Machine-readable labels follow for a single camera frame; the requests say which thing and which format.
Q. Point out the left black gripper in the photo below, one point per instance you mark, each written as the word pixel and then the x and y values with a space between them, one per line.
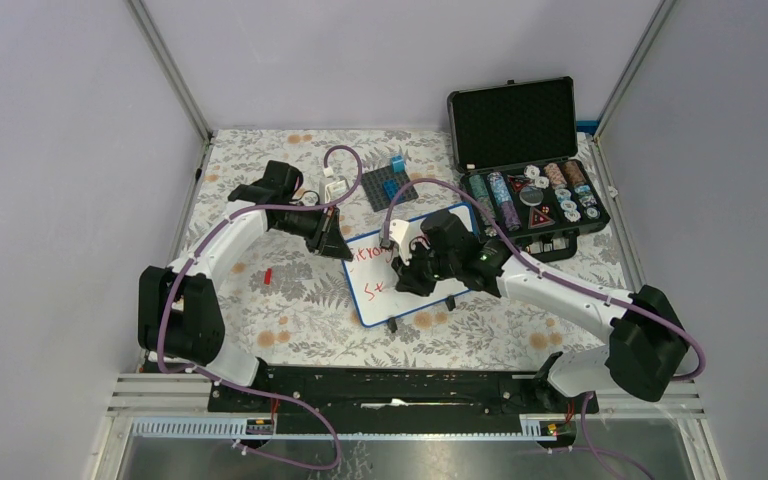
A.
pixel 327 238

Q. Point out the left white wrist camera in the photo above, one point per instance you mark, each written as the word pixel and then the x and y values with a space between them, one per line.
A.
pixel 331 186

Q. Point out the blue corner bracket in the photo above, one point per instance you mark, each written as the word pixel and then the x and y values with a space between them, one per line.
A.
pixel 589 127

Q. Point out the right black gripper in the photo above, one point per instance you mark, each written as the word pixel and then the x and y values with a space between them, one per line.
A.
pixel 410 281

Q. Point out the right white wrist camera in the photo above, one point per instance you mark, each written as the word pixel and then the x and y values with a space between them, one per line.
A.
pixel 395 237

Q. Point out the black poker chip case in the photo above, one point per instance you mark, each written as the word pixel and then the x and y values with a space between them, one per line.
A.
pixel 515 148

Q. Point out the blue lego brick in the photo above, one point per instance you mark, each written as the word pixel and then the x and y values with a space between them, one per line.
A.
pixel 397 164

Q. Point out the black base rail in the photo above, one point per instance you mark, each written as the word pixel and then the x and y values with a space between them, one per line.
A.
pixel 397 401

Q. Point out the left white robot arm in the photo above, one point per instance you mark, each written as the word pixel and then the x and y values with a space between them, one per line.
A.
pixel 178 307

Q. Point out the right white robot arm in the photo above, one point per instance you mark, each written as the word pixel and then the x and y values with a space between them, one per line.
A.
pixel 643 341

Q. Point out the grey lego baseplate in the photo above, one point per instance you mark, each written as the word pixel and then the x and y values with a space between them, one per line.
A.
pixel 381 185

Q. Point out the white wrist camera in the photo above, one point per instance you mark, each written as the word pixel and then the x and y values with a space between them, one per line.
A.
pixel 331 186
pixel 395 237

